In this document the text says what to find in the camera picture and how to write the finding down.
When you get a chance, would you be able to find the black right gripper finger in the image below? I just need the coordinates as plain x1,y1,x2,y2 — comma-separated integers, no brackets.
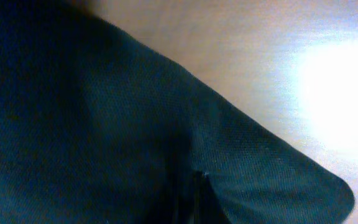
193,172,230,224

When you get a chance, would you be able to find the black shirt with logo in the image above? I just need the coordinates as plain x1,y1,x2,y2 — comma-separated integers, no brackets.
0,1,355,224

